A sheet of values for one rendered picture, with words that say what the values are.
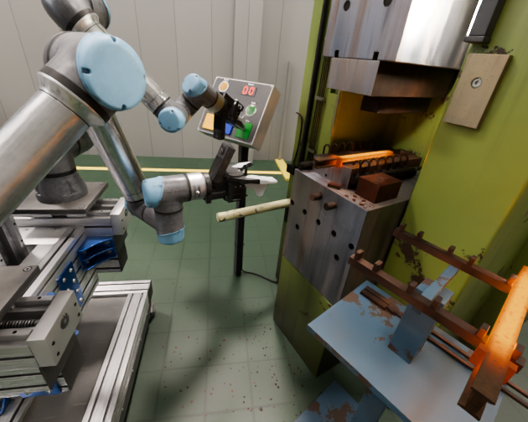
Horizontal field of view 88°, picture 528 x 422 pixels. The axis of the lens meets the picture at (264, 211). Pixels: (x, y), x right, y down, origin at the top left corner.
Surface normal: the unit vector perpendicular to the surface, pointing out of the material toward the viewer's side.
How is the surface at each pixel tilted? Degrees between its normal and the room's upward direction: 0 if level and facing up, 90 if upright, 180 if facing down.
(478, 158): 90
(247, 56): 90
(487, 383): 0
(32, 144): 77
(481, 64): 90
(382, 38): 90
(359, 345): 0
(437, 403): 0
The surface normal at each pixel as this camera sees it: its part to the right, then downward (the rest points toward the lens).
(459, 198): -0.86, 0.18
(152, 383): 0.08, -0.87
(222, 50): 0.15, 0.50
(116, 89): 0.85, 0.26
